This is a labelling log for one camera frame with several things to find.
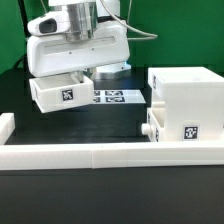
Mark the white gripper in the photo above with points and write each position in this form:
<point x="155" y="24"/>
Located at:
<point x="49" y="52"/>

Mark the white drawer tray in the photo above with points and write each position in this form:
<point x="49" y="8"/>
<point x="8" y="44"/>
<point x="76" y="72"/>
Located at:
<point x="154" y="127"/>
<point x="59" y="92"/>

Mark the white front drawer tray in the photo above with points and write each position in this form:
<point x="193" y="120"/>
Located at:
<point x="154" y="127"/>

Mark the white drawer cabinet box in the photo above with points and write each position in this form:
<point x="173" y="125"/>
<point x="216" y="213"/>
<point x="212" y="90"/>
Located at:
<point x="191" y="97"/>

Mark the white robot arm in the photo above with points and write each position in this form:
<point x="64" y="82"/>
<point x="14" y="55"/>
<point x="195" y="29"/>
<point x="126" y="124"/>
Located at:
<point x="74" y="37"/>

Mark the white fiducial marker sheet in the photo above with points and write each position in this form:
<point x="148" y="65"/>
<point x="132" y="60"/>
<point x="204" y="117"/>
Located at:
<point x="118" y="97"/>

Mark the black pole stand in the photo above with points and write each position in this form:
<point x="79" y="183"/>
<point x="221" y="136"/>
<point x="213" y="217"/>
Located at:
<point x="24" y="18"/>

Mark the white foam border frame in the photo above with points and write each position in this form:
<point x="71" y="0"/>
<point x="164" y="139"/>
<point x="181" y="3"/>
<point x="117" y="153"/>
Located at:
<point x="103" y="155"/>

